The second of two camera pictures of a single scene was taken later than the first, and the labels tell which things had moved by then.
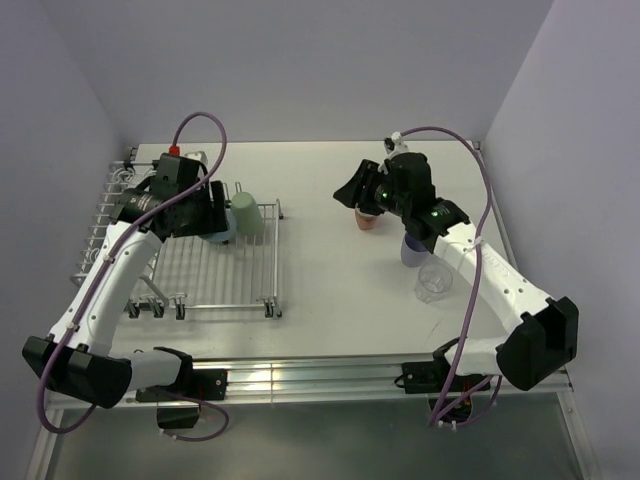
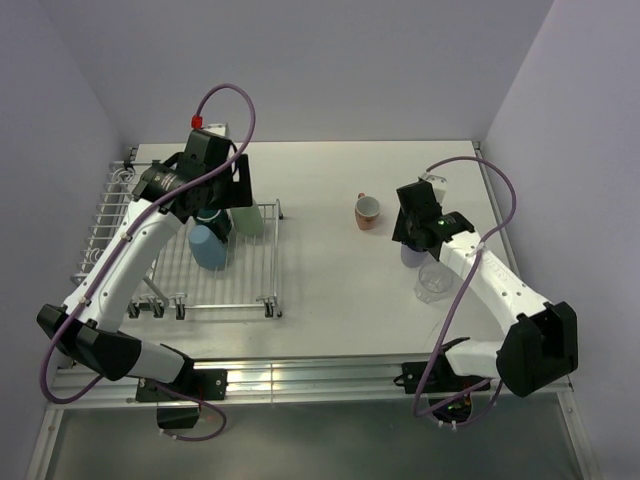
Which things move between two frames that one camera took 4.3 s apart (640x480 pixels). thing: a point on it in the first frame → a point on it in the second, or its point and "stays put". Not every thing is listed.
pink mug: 366,221 stays put
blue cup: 223,235 → 208,249
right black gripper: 352,193 → 400,231
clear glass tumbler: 433,281 stays put
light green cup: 246,214 stays put
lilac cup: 413,252 stays put
